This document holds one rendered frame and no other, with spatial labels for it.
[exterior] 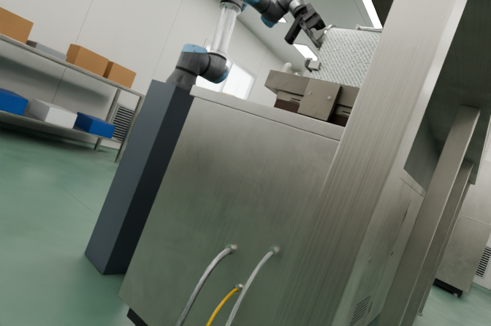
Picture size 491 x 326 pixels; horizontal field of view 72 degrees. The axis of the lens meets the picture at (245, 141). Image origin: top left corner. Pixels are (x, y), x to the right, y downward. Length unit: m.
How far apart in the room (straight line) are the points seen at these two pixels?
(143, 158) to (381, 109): 1.33
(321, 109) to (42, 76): 3.85
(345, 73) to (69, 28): 3.75
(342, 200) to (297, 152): 0.60
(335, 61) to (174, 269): 0.91
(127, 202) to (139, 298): 0.48
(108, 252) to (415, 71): 1.52
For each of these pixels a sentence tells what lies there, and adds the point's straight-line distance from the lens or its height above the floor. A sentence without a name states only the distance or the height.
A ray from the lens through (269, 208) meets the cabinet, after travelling 0.98.
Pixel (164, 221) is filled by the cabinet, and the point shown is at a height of 0.42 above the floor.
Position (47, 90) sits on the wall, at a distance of 4.57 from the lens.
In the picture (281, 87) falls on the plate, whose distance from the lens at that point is 1.12.
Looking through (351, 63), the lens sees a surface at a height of 1.17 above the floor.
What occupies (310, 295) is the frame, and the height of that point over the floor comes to 0.64.
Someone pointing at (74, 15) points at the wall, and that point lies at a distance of 4.60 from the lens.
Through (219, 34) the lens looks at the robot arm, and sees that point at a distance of 1.82.
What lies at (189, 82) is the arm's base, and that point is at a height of 0.95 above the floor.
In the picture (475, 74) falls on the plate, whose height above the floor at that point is 1.14.
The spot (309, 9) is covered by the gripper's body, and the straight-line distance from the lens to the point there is 1.52.
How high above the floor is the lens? 0.76
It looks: 1 degrees up
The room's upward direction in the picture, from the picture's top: 21 degrees clockwise
